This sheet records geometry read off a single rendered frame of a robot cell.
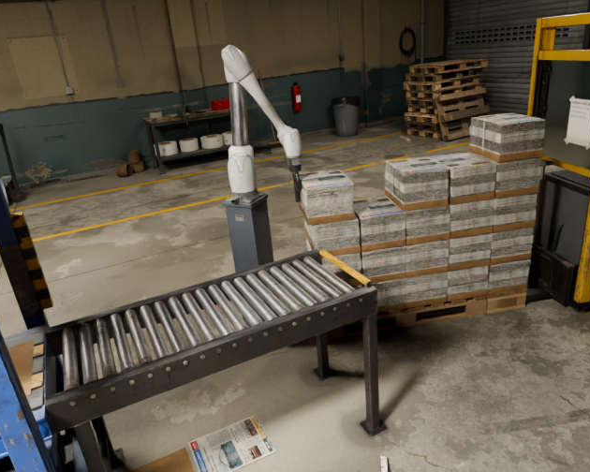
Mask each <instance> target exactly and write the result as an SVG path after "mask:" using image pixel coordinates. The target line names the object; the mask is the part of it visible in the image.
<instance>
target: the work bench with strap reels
mask: <svg viewBox="0 0 590 472"><path fill-rule="evenodd" d="M224 98H225V97H224ZM211 107H212V108H211V109H207V110H201V111H205V112H203V113H196V112H187V113H186V120H185V117H179V118H178V117H176V115H177V113H175V114H169V115H163V117H160V118H152V119H151V118H150V117H149V118H142V121H144V122H145V126H146V131H147V136H148V140H149V144H150V149H151V154H152V158H153V162H154V169H157V168H158V166H157V164H156V160H157V161H158V164H159V168H160V172H161V173H159V174H160V175H162V174H166V173H165V172H164V170H163V165H162V162H164V161H169V160H174V159H179V158H185V157H190V156H195V155H205V154H209V153H215V152H220V151H226V150H228V149H229V147H230V146H231V145H232V135H231V131H229V132H228V131H227V132H225V133H222V135H220V134H214V135H207V136H203V137H201V138H200V141H201V145H199V144H198V139H196V138H190V139H183V140H179V143H180V148H181V149H178V148H177V142H176V141H164V142H159V143H158V142H157V137H156V133H155V126H161V125H172V124H179V123H184V122H186V121H187V122H191V121H197V120H203V119H210V118H215V117H222V116H228V115H230V104H229V98H225V99H223V98H220V99H219V100H213V101H211ZM249 110H251V109H250V107H247V127H248V135H249V142H248V144H250V145H251V146H252V148H253V152H254V145H253V138H252V130H251V123H250V115H249ZM154 119H157V120H155V121H152V120H154ZM149 126H150V127H151V128H152V132H153V137H154V141H155V144H154V147H153V143H152V138H151V133H150V128H149ZM154 148H155V150H154Z"/></svg>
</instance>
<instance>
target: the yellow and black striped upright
mask: <svg viewBox="0 0 590 472"><path fill-rule="evenodd" d="M10 219H11V222H12V225H13V228H14V230H15V232H16V235H17V238H18V241H19V244H20V247H21V250H22V254H23V256H24V259H25V262H26V265H27V268H28V271H29V273H30V276H31V279H32V281H33V284H34V287H35V290H36V293H37V297H38V300H39V303H40V305H41V308H42V310H44V309H47V308H51V307H53V301H52V296H51V294H50V291H49V288H48V285H47V282H46V279H45V276H44V273H43V271H42V268H41V265H40V262H39V259H38V256H37V251H36V249H35V246H34V243H33V240H32V237H31V234H30V231H29V228H28V226H27V223H26V220H25V217H24V214H23V212H20V213H15V214H11V215H10Z"/></svg>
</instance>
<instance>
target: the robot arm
mask: <svg viewBox="0 0 590 472"><path fill-rule="evenodd" d="M221 54H222V58H223V61H224V69H225V74H226V80H227V82H228V83H229V104H230V119H231V135H232V145H231V146H230V147H229V162H228V172H229V183H230V187H231V194H232V196H231V197H229V198H227V199H226V202H231V203H233V204H235V203H238V202H239V203H247V204H250V203H252V202H253V201H255V200H256V199H259V198H260V197H262V196H265V193H264V192H258V190H257V176H256V170H255V164H254V152H253V148H252V146H251V145H250V144H248V127H247V107H246V90H247V91H248V92H249V94H250V95H251V96H252V97H253V98H254V99H255V100H256V101H257V103H258V104H259V105H260V107H261V108H262V109H263V111H264V112H265V113H266V115H267V116H268V117H269V118H270V120H271V121H272V123H273V124H274V126H275V128H276V130H277V132H278V134H277V137H278V139H279V140H280V142H281V144H282V145H283V146H284V149H285V152H286V154H287V162H288V168H289V171H291V172H293V173H292V176H293V183H294V189H295V191H294V192H295V200H296V202H301V196H300V178H299V177H300V174H299V173H298V171H300V170H302V166H301V163H302V140H301V135H300V132H299V130H298V129H296V128H291V127H290V126H286V125H285V124H284V123H283V121H282V120H281V119H280V117H279V116H278V114H277V113H276V111H275V110H274V108H273V106H272V104H271V103H270V101H269V100H268V98H267V97H266V96H265V95H264V93H263V91H262V90H261V88H260V86H259V84H258V81H257V79H256V76H255V74H254V72H253V70H252V68H251V66H250V65H249V63H248V59H247V56H246V55H245V53H244V52H242V51H240V50H239V49H238V48H236V47H235V46H233V45H228V46H227V47H225V48H224V49H223V50H222V52H221Z"/></svg>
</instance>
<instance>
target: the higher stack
mask: <svg viewBox="0 0 590 472"><path fill-rule="evenodd" d="M526 116H527V117H526ZM545 124H546V120H544V119H541V118H537V117H531V116H529V117H528V115H521V114H518V113H500V114H493V115H485V116H479V117H473V118H472V119H471V126H470V131H469V132H470V136H469V137H470V138H469V140H470V143H469V145H472V146H475V147H478V148H480V149H482V151H483V150H486V151H489V152H491V153H494V154H497V155H507V154H515V153H522V152H529V151H536V150H542V148H544V141H545V140H544V138H543V137H544V132H545V128H544V127H545V126H546V125H545ZM470 154H472V155H476V156H478V157H479V158H483V159H486V160H489V161H492V162H494V163H495V164H496V173H495V174H496V175H495V184H494V191H495V192H500V191H507V190H514V189H521V188H528V187H535V186H538V185H539V180H540V178H539V176H540V175H541V168H542V166H541V160H542V159H541V158H539V157H531V158H525V159H518V160H510V161H504V162H497V161H495V160H492V159H490V158H488V157H485V156H482V155H478V154H475V153H472V152H470ZM493 200H494V207H493V216H494V224H493V226H494V227H496V226H502V225H508V224H515V223H522V222H528V221H535V219H536V207H537V194H536V193H533V194H526V195H520V196H513V197H506V198H500V199H496V198H494V199H493ZM491 233H492V234H493V235H492V242H491V249H490V250H491V253H490V254H491V255H490V258H502V257H509V256H516V255H521V254H528V253H530V252H531V249H532V248H531V247H533V246H532V243H533V236H534V235H533V228H532V227H531V228H524V229H513V230H506V231H499V232H491ZM530 266H531V260H530V259H522V260H516V261H510V262H504V263H498V264H492V265H491V264H490V265H488V268H489V269H488V273H489V277H488V278H489V279H488V289H495V288H505V287H511V286H518V285H523V284H527V282H528V273H529V267H530ZM526 291H527V289H522V290H516V291H510V292H504V293H498V294H493V295H485V296H486V299H487V305H486V313H487V314H488V313H493V312H499V311H506V310H511V309H517V308H523V307H525V300H526Z"/></svg>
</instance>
